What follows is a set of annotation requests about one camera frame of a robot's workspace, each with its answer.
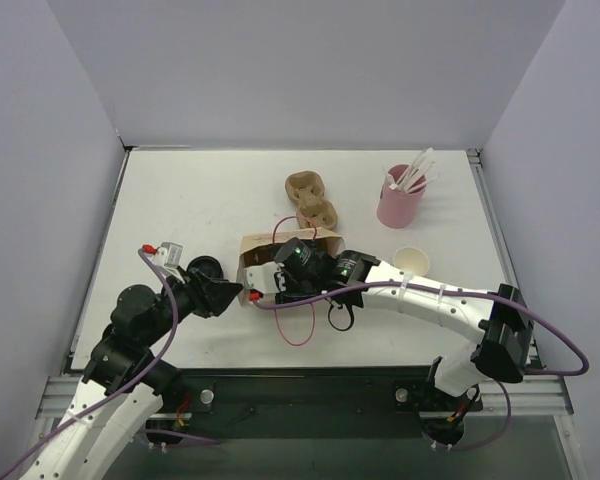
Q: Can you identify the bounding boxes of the pink paper gift bag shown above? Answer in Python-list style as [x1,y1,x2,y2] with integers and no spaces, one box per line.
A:
[237,214,345,347]

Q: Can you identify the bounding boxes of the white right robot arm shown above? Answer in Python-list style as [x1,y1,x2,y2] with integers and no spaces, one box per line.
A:
[273,237,534,408]

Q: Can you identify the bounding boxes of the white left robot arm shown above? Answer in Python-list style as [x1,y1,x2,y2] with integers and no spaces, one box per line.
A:
[23,269,243,479]

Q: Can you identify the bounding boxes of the brown pulp cup carrier stack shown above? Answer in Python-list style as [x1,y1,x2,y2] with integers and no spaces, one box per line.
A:
[285,171,338,230]

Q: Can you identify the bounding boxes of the stack of brown paper cups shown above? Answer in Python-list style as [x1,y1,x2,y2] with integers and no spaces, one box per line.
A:
[393,247,430,277]

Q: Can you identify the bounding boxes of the pink straw holder cup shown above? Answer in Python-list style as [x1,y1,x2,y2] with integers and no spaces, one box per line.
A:
[376,164,426,229]

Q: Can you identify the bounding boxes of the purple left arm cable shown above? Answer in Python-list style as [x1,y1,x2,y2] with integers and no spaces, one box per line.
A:
[0,247,221,480]

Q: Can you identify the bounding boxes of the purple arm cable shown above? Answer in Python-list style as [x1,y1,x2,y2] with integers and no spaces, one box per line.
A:
[252,280,591,451]
[0,247,221,480]

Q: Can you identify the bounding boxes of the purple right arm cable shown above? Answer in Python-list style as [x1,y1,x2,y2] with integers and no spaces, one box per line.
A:
[252,280,591,451]

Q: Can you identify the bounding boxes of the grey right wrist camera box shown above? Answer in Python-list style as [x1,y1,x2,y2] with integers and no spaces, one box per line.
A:
[243,262,282,295]

